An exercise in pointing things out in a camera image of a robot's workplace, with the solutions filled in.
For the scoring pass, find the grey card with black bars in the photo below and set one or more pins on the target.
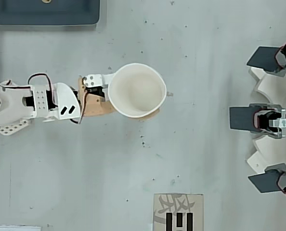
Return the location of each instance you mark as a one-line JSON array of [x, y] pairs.
[[162, 216]]

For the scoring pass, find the black paper cup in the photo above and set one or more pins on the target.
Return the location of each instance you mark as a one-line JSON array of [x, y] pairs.
[[135, 91]]

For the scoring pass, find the white dispenser machine with paddles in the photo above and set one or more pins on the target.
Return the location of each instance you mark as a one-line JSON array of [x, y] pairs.
[[268, 154]]

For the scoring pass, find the round gold sticker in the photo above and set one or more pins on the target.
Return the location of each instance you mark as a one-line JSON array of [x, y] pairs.
[[46, 1]]

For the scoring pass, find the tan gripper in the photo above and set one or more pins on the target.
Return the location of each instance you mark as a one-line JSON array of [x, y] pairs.
[[93, 103]]

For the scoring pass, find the grey paddle actuator unit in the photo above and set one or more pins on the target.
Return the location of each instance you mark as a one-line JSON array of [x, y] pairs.
[[263, 183], [241, 118], [261, 57]]

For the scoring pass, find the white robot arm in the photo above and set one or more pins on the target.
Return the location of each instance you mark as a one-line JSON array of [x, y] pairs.
[[10, 101]]

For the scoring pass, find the dark grey plastic tray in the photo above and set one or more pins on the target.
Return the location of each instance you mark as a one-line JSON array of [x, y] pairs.
[[37, 12]]

